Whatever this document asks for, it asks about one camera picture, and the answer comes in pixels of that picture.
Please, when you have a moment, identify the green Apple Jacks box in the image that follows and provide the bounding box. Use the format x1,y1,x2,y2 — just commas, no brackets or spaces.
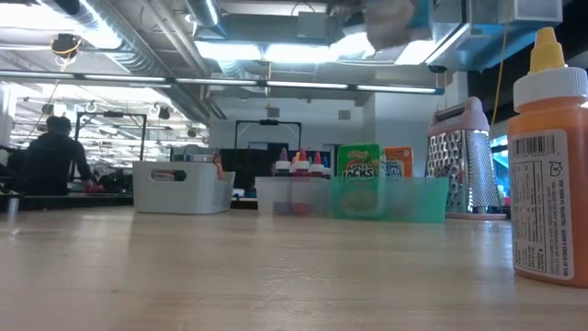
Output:
337,142,383,218

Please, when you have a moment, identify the orange cereal box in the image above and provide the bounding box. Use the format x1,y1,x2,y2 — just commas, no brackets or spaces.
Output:
382,145,414,178

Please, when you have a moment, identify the clear plastic container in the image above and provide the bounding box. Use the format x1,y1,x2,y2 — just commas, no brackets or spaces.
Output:
254,177,333,217

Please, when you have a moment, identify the black computer monitor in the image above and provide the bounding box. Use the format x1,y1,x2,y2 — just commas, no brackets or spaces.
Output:
219,147,277,190

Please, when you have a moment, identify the grey translucent plastic bin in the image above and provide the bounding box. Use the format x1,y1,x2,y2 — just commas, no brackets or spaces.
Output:
132,160,236,215

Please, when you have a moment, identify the green plastic tray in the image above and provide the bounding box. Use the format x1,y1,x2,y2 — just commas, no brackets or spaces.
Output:
330,177,451,224

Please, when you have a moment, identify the person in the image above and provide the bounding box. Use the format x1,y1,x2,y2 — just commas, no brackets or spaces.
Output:
20,114,93,197

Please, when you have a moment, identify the yellow food colouring bottle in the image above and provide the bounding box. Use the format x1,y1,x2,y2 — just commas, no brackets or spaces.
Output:
506,26,588,290

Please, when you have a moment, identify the black workstation frame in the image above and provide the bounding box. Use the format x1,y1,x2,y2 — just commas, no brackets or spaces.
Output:
234,119,303,151
75,111,148,162

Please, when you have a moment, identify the pink handled box grater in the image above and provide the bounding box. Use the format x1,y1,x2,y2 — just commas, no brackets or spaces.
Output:
424,96,507,221

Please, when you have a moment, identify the yellow extension cord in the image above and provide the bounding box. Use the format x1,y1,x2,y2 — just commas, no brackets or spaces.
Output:
489,20,511,128

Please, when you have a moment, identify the black hanging camera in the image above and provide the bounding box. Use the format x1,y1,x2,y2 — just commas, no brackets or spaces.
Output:
49,31,84,60

